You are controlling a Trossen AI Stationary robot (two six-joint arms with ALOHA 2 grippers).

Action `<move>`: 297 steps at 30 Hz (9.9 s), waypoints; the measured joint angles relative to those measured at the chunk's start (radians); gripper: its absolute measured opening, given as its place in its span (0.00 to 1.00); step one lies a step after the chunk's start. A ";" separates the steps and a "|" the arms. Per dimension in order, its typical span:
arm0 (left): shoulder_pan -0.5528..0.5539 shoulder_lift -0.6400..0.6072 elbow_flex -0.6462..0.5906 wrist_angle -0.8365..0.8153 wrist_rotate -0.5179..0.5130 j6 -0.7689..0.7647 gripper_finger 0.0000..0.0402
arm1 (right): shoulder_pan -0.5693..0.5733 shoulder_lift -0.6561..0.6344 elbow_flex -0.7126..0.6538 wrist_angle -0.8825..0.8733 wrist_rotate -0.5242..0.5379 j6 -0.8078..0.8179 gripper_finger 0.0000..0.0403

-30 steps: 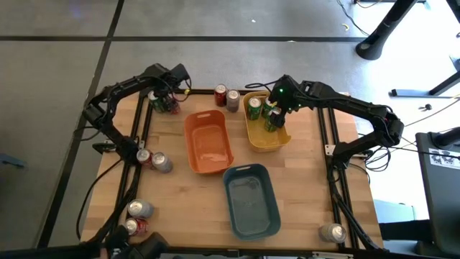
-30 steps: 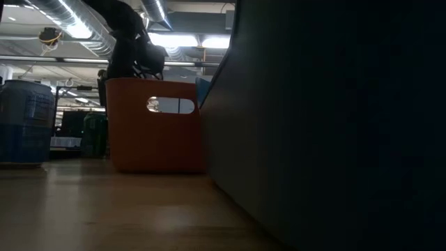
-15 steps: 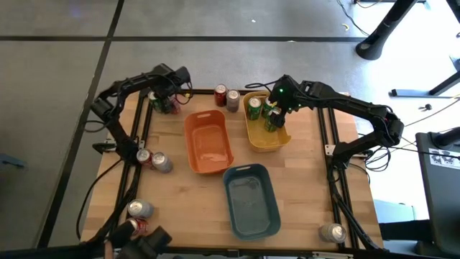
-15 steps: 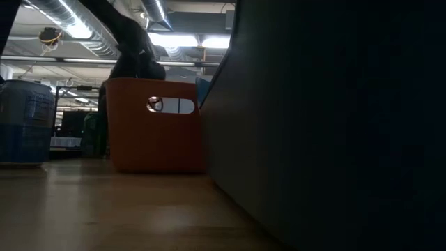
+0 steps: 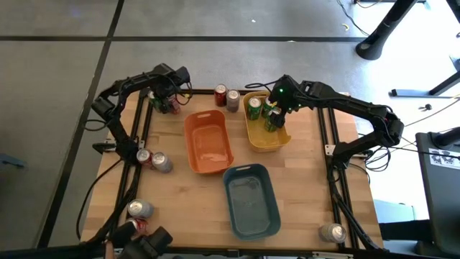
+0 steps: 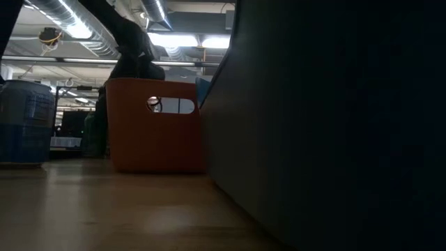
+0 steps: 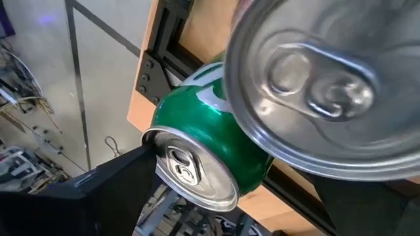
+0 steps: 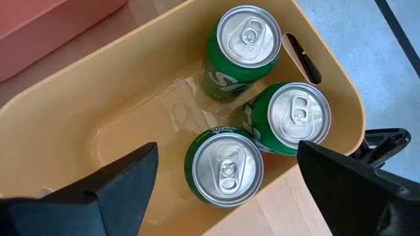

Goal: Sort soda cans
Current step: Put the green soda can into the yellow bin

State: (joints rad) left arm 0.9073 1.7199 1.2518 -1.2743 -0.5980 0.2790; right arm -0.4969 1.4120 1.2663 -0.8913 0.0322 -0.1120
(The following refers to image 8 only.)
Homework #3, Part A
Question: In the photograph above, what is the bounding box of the orange plastic bin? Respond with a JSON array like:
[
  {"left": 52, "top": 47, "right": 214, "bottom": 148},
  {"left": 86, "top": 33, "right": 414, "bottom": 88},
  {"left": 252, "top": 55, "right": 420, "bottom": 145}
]
[{"left": 0, "top": 0, "right": 127, "bottom": 82}]

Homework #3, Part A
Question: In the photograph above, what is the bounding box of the yellow plastic bin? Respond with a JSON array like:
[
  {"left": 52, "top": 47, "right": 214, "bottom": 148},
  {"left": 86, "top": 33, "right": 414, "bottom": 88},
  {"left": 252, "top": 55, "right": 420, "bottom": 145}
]
[{"left": 0, "top": 0, "right": 367, "bottom": 236}]

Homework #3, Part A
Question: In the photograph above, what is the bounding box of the green Sprite soda can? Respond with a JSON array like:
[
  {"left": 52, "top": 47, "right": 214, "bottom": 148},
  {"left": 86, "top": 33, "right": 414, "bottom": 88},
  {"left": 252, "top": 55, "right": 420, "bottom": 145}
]
[
  {"left": 199, "top": 5, "right": 283, "bottom": 104},
  {"left": 241, "top": 81, "right": 332, "bottom": 157},
  {"left": 183, "top": 127, "right": 265, "bottom": 208}
]

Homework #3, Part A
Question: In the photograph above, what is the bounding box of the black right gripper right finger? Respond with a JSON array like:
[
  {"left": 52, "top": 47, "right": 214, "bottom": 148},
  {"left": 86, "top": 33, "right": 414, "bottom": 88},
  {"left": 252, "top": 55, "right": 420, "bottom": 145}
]
[{"left": 297, "top": 140, "right": 420, "bottom": 236}]

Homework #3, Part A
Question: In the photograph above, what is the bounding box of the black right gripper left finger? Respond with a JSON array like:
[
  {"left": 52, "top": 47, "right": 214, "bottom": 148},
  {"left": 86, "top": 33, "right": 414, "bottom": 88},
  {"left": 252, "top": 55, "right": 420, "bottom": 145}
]
[{"left": 0, "top": 141, "right": 159, "bottom": 236}]

